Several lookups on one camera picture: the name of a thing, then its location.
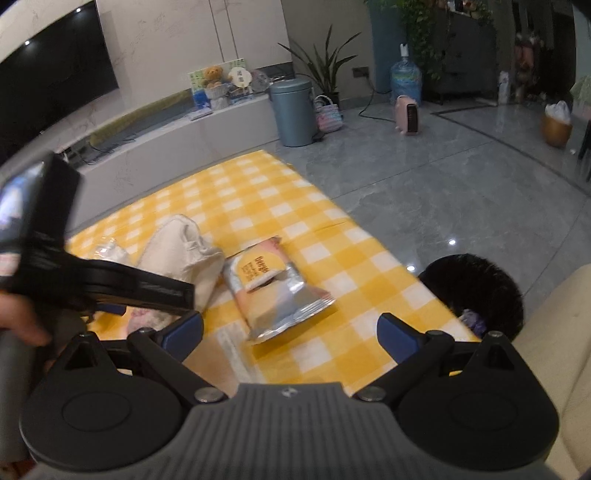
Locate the white flat book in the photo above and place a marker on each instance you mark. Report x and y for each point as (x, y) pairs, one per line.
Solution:
(201, 115)

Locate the green picture board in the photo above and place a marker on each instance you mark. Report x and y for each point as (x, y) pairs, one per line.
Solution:
(196, 87)

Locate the person's left hand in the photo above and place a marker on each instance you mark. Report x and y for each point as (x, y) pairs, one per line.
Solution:
(25, 323)

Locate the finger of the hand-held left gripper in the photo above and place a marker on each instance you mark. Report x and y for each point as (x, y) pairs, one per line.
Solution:
(147, 290)

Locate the yellow checkered mat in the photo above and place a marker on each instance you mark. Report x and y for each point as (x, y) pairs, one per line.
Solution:
(286, 203)

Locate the black wall television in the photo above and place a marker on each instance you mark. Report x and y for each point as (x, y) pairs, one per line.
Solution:
(51, 74)

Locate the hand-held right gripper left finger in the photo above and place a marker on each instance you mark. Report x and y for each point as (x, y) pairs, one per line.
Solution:
(184, 334)

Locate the pastel woven basket bag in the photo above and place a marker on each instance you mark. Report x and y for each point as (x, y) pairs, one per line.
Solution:
(328, 117)

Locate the yellow silver snack packet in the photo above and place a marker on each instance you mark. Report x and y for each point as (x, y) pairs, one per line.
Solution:
(272, 295)

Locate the dark grey cabinet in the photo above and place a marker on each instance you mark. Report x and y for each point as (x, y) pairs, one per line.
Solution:
(466, 55)

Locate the beige sofa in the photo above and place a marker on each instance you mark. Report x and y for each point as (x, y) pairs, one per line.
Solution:
(558, 369)

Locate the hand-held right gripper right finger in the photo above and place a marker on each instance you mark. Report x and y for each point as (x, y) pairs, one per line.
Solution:
(395, 339)

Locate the brown teddy bear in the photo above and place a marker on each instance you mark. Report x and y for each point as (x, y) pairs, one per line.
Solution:
(213, 77)

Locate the marble television console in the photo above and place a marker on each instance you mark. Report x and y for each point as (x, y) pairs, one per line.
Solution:
(184, 143)

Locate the tall snake plant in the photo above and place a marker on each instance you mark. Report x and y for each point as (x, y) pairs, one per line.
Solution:
(328, 69)

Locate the decorative plate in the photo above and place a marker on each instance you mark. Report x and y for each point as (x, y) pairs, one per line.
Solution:
(261, 81)

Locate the pink space heater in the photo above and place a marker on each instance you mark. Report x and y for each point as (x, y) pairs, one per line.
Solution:
(408, 115)

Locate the bushy ivy plant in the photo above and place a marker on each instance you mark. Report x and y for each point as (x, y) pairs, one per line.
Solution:
(415, 27)

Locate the grey blue trash bin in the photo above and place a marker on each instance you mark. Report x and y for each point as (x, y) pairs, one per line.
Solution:
(293, 115)

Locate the white round hand fan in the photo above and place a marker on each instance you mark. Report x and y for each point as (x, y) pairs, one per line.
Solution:
(240, 77)

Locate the blue water jug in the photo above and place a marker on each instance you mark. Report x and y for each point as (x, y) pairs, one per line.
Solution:
(406, 81)

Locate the gold bin with white bag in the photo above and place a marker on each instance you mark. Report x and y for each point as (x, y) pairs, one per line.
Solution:
(557, 127)

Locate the black fuzzy round basket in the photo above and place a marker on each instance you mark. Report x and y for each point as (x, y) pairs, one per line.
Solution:
(475, 281)

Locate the pink knitted item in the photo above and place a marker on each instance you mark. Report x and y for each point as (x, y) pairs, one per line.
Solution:
(150, 318)

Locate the clear plastic bag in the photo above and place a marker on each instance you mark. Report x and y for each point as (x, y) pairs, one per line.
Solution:
(108, 253)

